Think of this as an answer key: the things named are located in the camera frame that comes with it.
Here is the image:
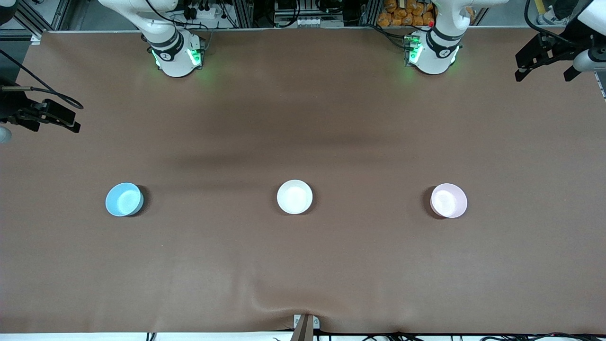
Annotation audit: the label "blue bowl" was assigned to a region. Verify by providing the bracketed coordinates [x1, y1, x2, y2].
[105, 182, 144, 217]

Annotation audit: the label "grey metal table clamp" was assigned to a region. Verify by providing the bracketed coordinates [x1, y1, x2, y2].
[291, 314, 321, 341]

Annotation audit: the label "aluminium frame post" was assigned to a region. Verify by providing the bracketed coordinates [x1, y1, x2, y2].
[13, 0, 72, 32]
[360, 0, 383, 27]
[235, 0, 254, 28]

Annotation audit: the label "white sneaker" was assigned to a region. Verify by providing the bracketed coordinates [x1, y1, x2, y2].
[537, 9, 570, 27]

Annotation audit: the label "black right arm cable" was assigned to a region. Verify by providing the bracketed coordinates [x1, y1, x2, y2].
[0, 49, 84, 110]

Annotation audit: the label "white bowl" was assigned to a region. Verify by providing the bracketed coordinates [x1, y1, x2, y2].
[276, 179, 313, 215]

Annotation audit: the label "white power strip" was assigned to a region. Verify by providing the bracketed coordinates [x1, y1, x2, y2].
[182, 6, 219, 20]

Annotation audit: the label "white connector strip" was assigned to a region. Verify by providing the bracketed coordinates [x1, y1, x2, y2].
[293, 17, 344, 28]

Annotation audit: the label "pink bowl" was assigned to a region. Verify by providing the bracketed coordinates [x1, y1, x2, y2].
[430, 183, 468, 219]

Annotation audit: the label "brown table mat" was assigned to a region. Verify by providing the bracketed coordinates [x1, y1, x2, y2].
[0, 27, 606, 335]

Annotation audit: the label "orange snack bags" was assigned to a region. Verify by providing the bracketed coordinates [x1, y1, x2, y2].
[377, 0, 437, 27]

